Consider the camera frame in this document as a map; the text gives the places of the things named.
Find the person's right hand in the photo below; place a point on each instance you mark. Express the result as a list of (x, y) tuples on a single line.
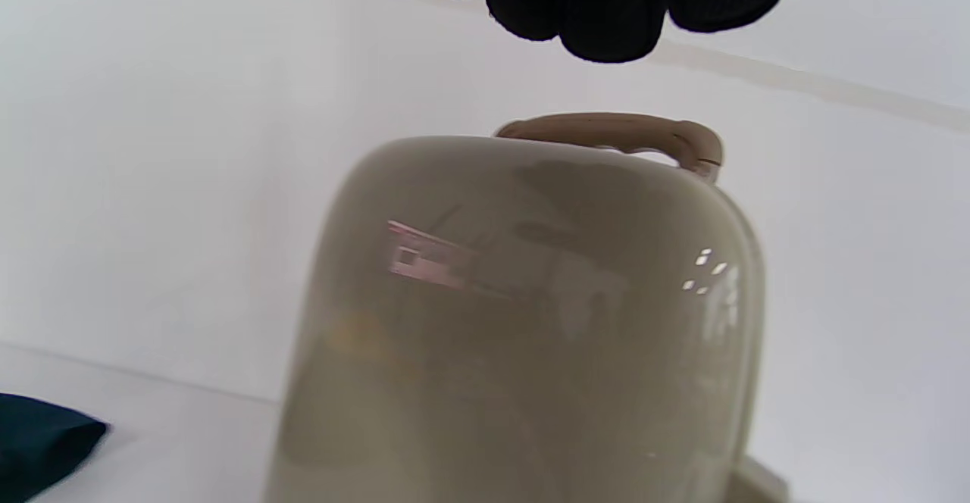
[(606, 3)]

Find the beige hard-shell suitcase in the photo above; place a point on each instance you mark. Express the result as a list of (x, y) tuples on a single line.
[(515, 321)]

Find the dark teal folded garment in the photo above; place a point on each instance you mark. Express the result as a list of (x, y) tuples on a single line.
[(38, 442)]

